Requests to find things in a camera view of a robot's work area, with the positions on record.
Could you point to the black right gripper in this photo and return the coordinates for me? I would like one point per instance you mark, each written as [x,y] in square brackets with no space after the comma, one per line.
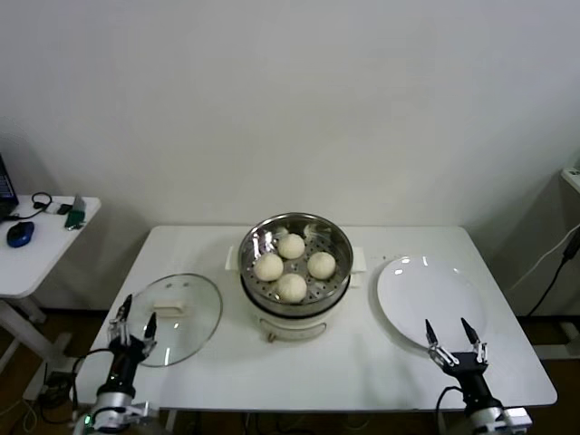
[469,369]

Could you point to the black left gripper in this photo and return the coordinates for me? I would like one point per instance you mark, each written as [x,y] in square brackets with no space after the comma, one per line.
[122,360]

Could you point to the white steamed baozi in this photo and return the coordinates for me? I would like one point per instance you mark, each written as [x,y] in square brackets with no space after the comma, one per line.
[291,287]
[321,266]
[268,267]
[291,246]

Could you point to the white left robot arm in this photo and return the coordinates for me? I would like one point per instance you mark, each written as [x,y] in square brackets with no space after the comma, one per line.
[113,402]

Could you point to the perforated steel steamer basket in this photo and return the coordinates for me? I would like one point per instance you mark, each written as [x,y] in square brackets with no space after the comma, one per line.
[340,244]

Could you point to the large white plate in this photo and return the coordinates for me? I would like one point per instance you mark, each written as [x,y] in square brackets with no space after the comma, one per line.
[430,294]

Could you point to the white side table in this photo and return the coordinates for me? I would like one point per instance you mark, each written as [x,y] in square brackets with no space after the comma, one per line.
[27,267]

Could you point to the green circuit board item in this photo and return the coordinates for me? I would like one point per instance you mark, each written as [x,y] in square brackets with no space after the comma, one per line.
[74,213]

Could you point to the small black box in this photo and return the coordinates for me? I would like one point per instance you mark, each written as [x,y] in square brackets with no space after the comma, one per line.
[64,209]

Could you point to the white main table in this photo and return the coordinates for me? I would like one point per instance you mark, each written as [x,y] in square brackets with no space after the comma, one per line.
[317,371]

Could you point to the small white adapter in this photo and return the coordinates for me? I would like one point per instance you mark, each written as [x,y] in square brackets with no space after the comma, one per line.
[52,209]

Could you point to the blue computer mouse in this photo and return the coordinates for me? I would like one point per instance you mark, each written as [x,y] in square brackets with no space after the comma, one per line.
[19,233]

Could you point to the white electric cooker base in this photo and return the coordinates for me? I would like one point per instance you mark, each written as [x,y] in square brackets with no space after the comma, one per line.
[294,328]

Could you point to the dark laptop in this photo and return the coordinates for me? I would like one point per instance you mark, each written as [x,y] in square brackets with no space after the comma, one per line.
[4,186]

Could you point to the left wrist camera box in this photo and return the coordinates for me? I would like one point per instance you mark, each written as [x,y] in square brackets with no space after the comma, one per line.
[136,410]

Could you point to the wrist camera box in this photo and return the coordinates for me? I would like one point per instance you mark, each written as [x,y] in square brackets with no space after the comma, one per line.
[516,416]
[136,410]

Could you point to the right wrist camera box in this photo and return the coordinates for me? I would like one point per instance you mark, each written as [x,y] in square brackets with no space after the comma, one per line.
[516,416]

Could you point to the white desk frame foot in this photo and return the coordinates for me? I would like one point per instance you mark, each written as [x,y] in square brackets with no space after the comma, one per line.
[557,350]

